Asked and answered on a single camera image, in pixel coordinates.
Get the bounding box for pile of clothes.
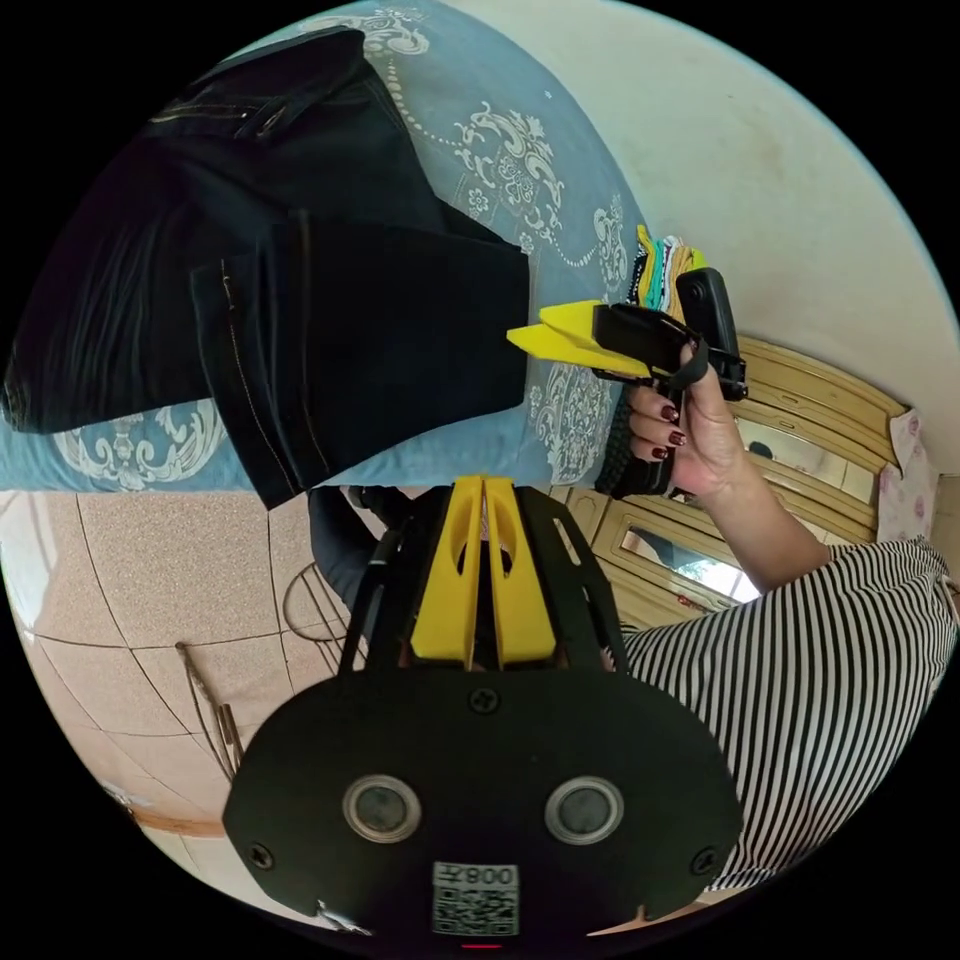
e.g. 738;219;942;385
626;223;710;318

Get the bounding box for person's body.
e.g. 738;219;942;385
620;534;960;895

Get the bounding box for person's right forearm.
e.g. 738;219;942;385
674;461;835;598

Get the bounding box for pink flowered cloth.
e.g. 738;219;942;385
875;407;943;547

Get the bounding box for person's right hand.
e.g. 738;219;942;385
629;341;753;496

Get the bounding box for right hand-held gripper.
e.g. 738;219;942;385
506;299;712;499

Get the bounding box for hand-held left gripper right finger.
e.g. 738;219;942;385
484;477;559;670

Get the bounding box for wooden cupboard with mirrors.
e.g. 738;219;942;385
551;333;914;633

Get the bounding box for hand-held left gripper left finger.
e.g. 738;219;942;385
409;475;486;667

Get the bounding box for black jeans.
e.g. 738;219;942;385
0;28;532;513

